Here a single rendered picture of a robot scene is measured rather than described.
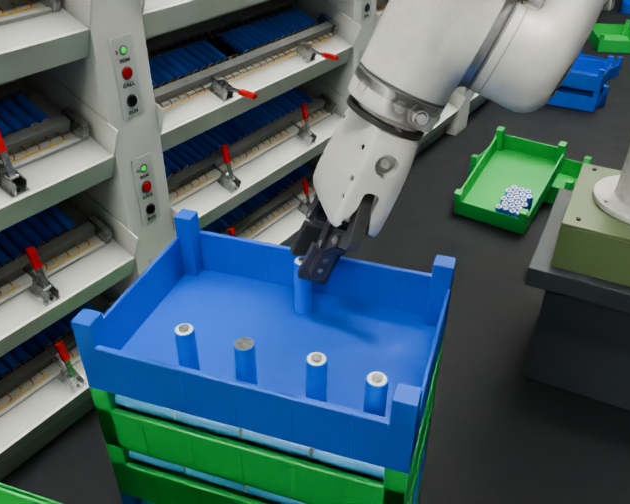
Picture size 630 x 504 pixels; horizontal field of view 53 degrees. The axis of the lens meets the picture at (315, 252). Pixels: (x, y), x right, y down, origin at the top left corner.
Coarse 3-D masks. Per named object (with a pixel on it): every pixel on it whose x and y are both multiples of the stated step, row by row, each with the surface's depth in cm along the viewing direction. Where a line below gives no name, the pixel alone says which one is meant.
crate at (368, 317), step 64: (192, 256) 70; (256, 256) 69; (128, 320) 62; (192, 320) 66; (256, 320) 66; (320, 320) 66; (384, 320) 66; (128, 384) 56; (192, 384) 53; (320, 448) 52; (384, 448) 50
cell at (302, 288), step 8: (304, 256) 64; (296, 264) 63; (296, 272) 63; (296, 280) 64; (304, 280) 64; (296, 288) 65; (304, 288) 64; (296, 296) 65; (304, 296) 65; (296, 304) 66; (304, 304) 66; (304, 312) 66
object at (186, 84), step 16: (304, 32) 137; (320, 32) 140; (272, 48) 129; (288, 48) 133; (224, 64) 119; (240, 64) 122; (192, 80) 113; (208, 80) 116; (160, 96) 108; (176, 96) 111
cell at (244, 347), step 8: (240, 344) 53; (248, 344) 53; (240, 352) 53; (248, 352) 53; (240, 360) 53; (248, 360) 53; (240, 368) 54; (248, 368) 54; (256, 368) 55; (240, 376) 54; (248, 376) 54; (256, 376) 55; (256, 384) 55
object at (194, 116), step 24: (312, 0) 146; (336, 24) 143; (336, 48) 142; (264, 72) 126; (288, 72) 129; (312, 72) 137; (192, 96) 114; (216, 96) 116; (240, 96) 119; (264, 96) 126; (168, 120) 108; (192, 120) 110; (216, 120) 117; (168, 144) 109
